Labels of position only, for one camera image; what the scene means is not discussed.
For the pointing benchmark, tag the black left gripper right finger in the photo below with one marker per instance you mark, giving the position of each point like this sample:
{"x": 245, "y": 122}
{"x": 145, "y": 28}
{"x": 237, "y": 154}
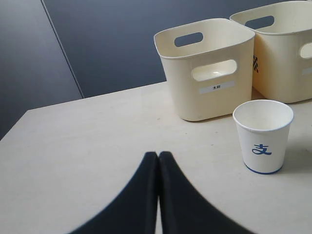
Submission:
{"x": 184, "y": 210}

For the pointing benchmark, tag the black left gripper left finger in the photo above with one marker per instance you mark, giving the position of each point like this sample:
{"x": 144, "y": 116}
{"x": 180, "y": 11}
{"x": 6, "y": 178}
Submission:
{"x": 134, "y": 210}

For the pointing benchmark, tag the white paper cup blue logo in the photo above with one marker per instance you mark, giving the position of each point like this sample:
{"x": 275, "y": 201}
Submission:
{"x": 263, "y": 128}

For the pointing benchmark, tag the cream left plastic bin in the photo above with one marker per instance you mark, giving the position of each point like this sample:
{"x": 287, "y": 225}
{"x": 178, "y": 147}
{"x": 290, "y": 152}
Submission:
{"x": 208, "y": 65}

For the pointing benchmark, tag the cream plastic bin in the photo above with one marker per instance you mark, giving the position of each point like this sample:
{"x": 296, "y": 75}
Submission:
{"x": 208, "y": 65}
{"x": 282, "y": 63}

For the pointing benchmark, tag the cream middle plastic bin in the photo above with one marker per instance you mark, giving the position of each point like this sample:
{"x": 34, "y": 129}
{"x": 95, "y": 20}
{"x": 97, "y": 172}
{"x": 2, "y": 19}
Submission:
{"x": 282, "y": 63}

